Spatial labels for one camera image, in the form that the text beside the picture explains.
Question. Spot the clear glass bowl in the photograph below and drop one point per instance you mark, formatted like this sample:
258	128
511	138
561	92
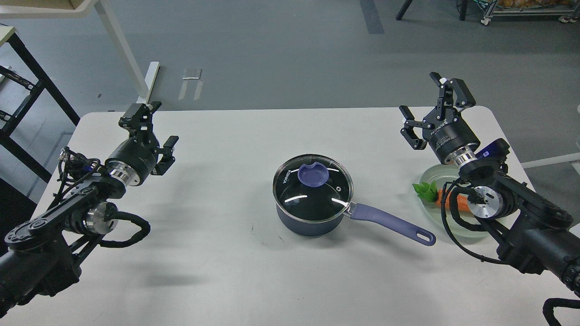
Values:
441	174

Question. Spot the metal cart on casters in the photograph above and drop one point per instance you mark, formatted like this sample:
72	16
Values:
567	11

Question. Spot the glass lid with blue knob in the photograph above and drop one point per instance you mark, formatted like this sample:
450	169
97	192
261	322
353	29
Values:
312	187

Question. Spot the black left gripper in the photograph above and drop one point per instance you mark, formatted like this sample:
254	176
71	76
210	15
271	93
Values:
137	157

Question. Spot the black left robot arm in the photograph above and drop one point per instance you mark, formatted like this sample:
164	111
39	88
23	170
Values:
45	253

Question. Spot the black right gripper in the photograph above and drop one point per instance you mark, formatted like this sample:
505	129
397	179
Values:
446	130

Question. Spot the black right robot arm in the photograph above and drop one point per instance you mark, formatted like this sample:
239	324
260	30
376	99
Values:
533	235

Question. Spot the black metal rack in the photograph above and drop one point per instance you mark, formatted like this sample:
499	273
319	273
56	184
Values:
44	83

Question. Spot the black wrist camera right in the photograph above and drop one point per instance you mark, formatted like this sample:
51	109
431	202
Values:
498	150

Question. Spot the blue pot with handle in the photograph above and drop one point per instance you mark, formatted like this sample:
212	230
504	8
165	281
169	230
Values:
359	212

